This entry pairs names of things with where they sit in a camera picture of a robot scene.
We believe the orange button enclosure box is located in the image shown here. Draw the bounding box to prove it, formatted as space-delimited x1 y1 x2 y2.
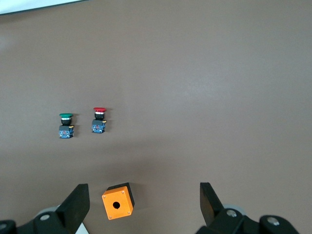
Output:
101 182 136 221

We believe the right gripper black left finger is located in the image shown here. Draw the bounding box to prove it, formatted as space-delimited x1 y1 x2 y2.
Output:
0 183 90 234

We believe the red mushroom push button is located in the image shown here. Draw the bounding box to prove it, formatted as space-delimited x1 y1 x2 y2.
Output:
91 107 107 134

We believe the green mushroom push button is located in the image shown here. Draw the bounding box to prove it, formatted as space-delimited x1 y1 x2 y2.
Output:
58 113 75 139

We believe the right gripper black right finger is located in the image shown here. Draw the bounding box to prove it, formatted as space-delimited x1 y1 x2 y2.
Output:
196 182 301 234

